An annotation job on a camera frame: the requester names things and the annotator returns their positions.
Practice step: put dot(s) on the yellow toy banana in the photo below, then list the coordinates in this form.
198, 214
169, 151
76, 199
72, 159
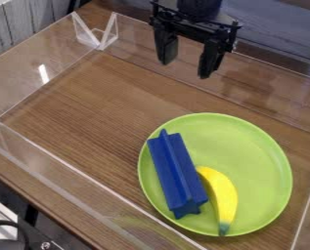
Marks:
224, 195

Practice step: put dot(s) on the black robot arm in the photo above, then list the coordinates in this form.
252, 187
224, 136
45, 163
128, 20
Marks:
198, 20

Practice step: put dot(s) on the clear acrylic corner bracket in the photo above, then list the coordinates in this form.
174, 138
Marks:
95, 37

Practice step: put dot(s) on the green round plate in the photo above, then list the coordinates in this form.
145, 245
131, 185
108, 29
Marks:
230, 145

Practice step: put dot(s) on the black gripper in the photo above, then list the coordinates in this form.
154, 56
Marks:
199, 20

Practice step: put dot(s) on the blue cross-shaped block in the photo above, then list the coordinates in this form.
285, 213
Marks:
181, 183

